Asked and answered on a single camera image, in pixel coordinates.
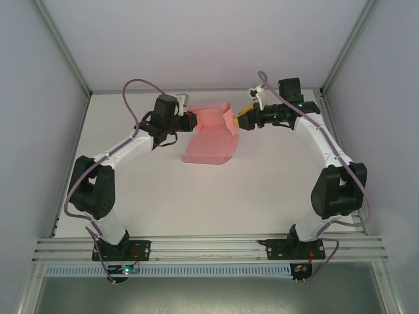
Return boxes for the pink paper box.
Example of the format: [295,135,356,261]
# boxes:
[181,101,240,166]

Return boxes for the left small circuit board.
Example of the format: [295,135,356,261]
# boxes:
[109,265,140,275]

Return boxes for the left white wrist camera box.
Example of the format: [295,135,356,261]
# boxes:
[175,93,191,117]

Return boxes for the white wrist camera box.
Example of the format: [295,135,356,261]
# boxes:
[247,84,266,111]
[175,93,191,117]

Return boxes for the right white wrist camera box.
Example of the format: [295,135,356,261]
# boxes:
[247,84,266,111]

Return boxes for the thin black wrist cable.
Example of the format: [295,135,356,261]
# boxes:
[152,130,180,152]

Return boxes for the right aluminium side rail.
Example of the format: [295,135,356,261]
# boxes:
[313,90,367,235]

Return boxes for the right aluminium frame post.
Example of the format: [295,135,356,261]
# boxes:
[319,0,377,97]

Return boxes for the aluminium frame post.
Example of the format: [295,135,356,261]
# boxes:
[32,0,93,98]
[319,0,377,97]

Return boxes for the left aluminium frame post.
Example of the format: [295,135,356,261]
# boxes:
[32,0,93,98]

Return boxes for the aluminium mounting rail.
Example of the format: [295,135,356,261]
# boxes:
[31,233,390,264]

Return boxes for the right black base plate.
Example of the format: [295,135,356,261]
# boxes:
[258,238,327,262]

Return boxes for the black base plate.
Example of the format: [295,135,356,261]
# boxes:
[258,238,327,262]
[91,239,152,262]

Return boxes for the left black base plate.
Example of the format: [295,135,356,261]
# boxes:
[91,239,152,262]

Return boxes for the white slotted cable duct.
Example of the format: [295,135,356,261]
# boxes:
[44,264,292,279]

